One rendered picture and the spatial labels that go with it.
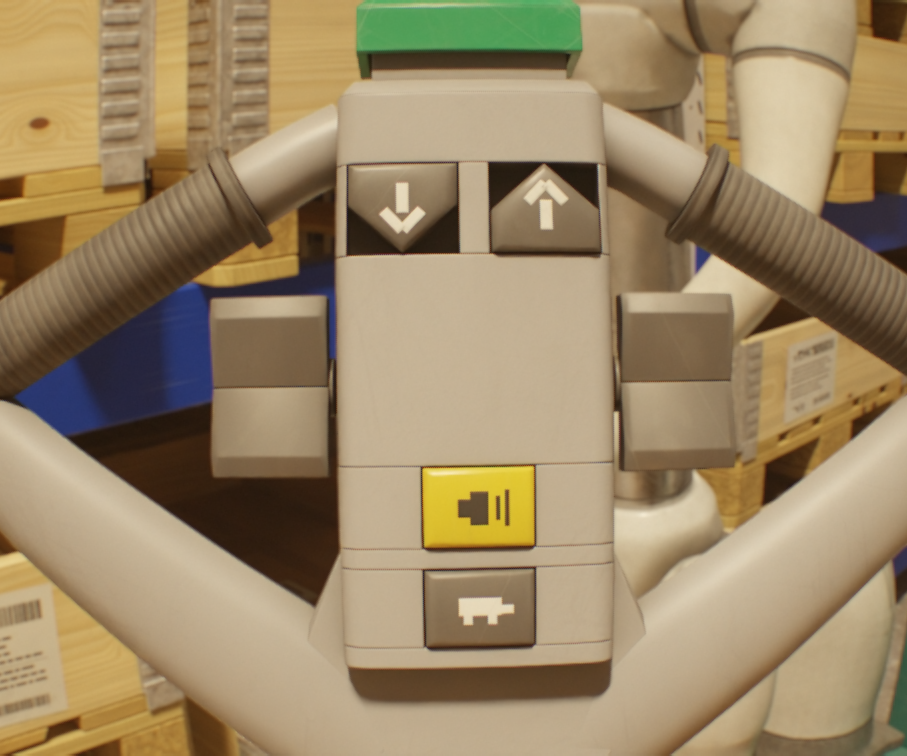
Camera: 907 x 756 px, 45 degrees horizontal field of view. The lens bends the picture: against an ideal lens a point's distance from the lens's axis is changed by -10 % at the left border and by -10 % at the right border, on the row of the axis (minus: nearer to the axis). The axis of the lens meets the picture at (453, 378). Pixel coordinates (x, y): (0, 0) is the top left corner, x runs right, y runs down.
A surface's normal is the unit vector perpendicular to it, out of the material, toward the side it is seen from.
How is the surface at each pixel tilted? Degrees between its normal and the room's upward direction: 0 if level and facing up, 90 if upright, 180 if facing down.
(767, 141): 78
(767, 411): 90
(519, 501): 74
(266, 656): 68
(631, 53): 111
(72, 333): 116
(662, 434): 57
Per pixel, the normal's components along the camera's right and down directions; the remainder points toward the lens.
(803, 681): -0.42, 0.25
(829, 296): -0.30, 0.56
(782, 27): -0.40, -0.04
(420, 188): 0.02, -0.03
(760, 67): -0.72, 0.03
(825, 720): -0.04, 0.36
